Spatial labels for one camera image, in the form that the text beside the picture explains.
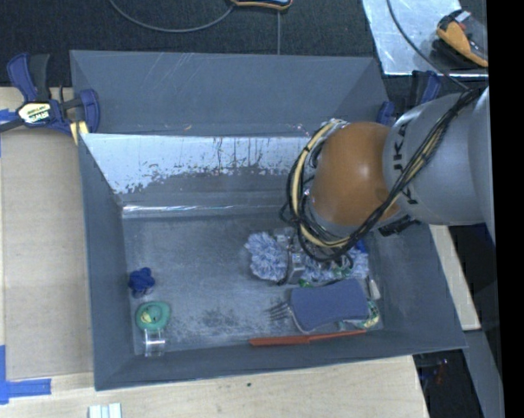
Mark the blue and white fluffy cloth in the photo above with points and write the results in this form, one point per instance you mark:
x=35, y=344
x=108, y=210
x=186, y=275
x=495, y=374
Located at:
x=264, y=255

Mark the blue sponge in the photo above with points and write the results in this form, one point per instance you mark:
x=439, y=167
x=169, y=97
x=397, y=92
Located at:
x=331, y=304

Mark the red-brown flat block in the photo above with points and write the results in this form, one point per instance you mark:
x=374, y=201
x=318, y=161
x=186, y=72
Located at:
x=302, y=339

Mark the grey metal bin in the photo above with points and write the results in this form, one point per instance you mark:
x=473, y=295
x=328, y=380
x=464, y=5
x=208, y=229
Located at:
x=203, y=258

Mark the green patterned packet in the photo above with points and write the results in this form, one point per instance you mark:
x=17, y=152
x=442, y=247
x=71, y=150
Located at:
x=373, y=315

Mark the dark blue flower-shaped toy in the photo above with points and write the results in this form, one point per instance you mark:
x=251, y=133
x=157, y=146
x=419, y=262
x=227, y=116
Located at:
x=141, y=280

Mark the clear plastic cup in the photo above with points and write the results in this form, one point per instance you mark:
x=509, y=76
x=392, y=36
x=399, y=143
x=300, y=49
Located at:
x=154, y=343

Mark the pale wood board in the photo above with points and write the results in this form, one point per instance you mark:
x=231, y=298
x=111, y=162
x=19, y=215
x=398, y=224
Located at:
x=43, y=256

